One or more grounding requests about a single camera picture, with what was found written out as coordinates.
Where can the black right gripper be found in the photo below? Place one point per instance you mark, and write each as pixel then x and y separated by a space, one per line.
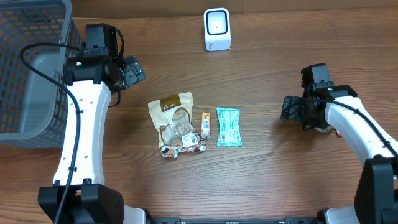
pixel 288 107

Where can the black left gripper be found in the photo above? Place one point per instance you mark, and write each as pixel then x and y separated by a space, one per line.
pixel 134 70

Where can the green lid jar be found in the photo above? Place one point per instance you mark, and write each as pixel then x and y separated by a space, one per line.
pixel 326 129

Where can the teal tissue packet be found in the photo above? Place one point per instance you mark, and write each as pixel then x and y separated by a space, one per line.
pixel 229 132

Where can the white snack wrapper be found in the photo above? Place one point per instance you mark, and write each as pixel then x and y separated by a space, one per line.
pixel 172 118

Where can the orange white snack packet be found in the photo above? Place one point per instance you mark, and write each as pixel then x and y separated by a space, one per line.
pixel 206 125

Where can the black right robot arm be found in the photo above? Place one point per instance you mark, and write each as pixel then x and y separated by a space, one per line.
pixel 375 200

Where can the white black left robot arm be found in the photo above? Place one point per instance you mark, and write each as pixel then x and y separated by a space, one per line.
pixel 78 193

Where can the white barcode scanner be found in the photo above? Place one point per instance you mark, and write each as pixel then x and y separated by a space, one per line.
pixel 217 29

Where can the grey plastic mesh basket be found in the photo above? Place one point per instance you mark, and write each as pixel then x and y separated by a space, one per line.
pixel 34 110

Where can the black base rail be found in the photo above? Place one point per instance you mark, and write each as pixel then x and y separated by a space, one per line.
pixel 286 220

